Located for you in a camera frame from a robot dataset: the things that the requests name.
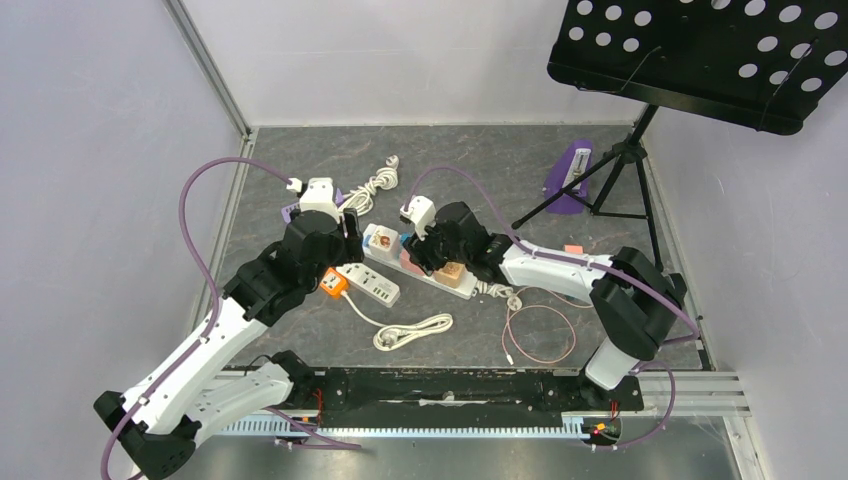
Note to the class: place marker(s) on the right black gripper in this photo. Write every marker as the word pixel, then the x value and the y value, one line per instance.
pixel 419 250

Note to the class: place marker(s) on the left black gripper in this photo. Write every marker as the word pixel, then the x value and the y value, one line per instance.
pixel 351 247

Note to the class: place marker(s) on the tan cube socket adapter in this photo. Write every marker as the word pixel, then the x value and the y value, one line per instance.
pixel 451 275

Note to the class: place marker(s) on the white tiger cube adapter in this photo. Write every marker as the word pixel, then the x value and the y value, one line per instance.
pixel 384 243

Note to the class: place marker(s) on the long white colourful power strip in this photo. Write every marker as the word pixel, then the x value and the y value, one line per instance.
pixel 465 291

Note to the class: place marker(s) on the small pink charger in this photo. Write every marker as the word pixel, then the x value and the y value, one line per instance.
pixel 573 249

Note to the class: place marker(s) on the pink cube socket adapter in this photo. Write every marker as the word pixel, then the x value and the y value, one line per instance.
pixel 408 265

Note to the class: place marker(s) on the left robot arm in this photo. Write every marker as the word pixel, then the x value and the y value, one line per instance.
pixel 165 417

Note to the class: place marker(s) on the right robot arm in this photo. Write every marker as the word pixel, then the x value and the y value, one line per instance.
pixel 636 302

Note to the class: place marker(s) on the small white power strip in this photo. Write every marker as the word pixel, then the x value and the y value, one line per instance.
pixel 373 284

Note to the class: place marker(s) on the orange power strip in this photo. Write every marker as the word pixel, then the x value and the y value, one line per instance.
pixel 334 284

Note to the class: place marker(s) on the purple power strip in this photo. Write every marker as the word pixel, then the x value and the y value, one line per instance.
pixel 286 211

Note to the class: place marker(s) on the purple metronome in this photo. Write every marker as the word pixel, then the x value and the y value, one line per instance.
pixel 573 163

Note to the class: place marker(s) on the black music stand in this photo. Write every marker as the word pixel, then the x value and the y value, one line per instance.
pixel 764 65

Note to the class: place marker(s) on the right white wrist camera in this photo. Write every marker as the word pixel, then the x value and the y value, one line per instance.
pixel 420 212

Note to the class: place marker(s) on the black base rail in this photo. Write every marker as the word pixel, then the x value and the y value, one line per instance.
pixel 453 398

